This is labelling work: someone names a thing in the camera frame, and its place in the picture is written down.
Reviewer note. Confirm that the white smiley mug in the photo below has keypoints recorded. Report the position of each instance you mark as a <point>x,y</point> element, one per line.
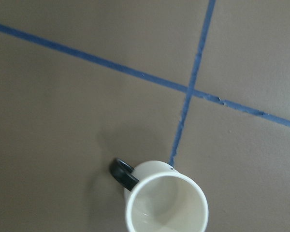
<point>158,198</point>

